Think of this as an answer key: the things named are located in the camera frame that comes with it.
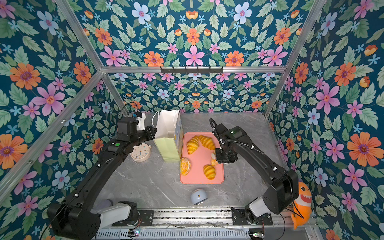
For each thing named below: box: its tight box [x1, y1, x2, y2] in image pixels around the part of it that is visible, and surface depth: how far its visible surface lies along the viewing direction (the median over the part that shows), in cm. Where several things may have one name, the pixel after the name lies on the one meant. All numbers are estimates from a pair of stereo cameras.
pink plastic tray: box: [180, 132, 225, 185], surface depth 92 cm
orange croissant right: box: [198, 135, 216, 152], surface depth 100 cm
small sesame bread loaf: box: [180, 156, 191, 176], surface depth 88 cm
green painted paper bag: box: [153, 109, 184, 163], surface depth 87 cm
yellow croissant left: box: [186, 135, 199, 155], surface depth 100 cm
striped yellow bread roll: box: [203, 164, 216, 180], surface depth 88 cm
